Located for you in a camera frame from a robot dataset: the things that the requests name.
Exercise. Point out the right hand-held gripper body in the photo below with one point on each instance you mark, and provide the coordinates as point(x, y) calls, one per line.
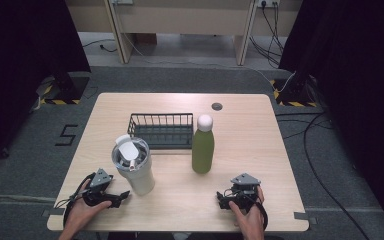
point(245, 188)

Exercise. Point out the white wall socket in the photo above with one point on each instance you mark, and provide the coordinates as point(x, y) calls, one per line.
point(268, 2)

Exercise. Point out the grey tape strip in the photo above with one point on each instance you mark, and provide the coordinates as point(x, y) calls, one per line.
point(304, 216)
point(54, 212)

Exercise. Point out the black stand base striped tape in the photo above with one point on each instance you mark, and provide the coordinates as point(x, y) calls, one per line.
point(295, 95)
point(65, 91)

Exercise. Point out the person's left hand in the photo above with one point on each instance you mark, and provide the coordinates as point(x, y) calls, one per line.
point(81, 211)

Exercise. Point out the cream tumbler with clear lid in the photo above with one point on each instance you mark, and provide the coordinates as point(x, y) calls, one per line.
point(135, 166)

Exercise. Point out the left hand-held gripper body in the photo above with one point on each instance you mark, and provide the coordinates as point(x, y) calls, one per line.
point(100, 179)

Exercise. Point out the dark curtain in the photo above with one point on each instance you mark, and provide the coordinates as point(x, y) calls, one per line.
point(20, 66)
point(356, 83)

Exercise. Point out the beige wooden desk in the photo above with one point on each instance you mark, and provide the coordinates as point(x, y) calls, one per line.
point(180, 16)

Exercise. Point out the round grey table grommet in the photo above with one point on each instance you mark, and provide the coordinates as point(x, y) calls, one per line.
point(217, 106)

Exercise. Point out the person's right hand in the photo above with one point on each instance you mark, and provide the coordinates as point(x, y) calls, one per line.
point(251, 220)

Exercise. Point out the green bottle with white cap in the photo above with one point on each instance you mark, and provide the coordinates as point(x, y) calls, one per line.
point(202, 150)

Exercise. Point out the white power strip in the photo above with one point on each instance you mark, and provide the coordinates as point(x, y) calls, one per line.
point(122, 1)

